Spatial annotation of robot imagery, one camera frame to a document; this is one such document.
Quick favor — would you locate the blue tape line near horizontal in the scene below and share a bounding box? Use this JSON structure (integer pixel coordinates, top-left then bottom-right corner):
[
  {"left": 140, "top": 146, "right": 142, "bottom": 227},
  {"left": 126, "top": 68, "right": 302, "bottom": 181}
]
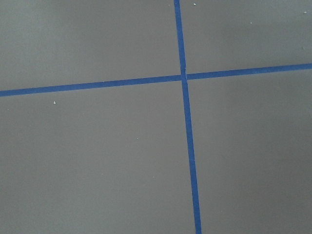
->
[{"left": 0, "top": 63, "right": 312, "bottom": 97}]

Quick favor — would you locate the blue tape line far-right vertical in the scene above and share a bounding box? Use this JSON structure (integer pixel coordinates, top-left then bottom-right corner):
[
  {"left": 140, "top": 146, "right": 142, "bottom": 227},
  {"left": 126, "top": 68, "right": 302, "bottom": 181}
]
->
[{"left": 174, "top": 0, "right": 202, "bottom": 234}]

